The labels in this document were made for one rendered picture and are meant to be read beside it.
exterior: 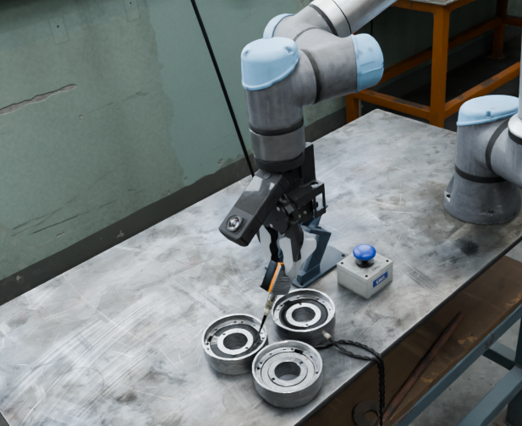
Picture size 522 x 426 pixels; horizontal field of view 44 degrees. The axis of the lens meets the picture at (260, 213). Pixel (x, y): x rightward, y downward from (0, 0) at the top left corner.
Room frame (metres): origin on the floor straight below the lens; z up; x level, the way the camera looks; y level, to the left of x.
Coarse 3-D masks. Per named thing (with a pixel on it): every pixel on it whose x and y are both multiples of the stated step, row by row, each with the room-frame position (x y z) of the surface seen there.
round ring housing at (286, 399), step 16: (272, 352) 0.72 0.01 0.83; (304, 352) 0.71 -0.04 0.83; (256, 368) 0.69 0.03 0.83; (272, 368) 0.69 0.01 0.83; (288, 368) 0.70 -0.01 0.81; (304, 368) 0.68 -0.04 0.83; (320, 368) 0.66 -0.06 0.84; (256, 384) 0.66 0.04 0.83; (288, 384) 0.65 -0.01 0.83; (320, 384) 0.65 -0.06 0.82; (272, 400) 0.63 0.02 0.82; (288, 400) 0.63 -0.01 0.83; (304, 400) 0.63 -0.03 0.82
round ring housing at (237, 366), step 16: (224, 320) 0.80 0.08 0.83; (240, 320) 0.80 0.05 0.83; (256, 320) 0.79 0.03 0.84; (208, 336) 0.77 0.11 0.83; (224, 336) 0.77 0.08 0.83; (240, 336) 0.77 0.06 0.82; (208, 352) 0.72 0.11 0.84; (240, 352) 0.73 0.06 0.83; (256, 352) 0.71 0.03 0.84; (224, 368) 0.71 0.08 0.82; (240, 368) 0.70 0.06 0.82
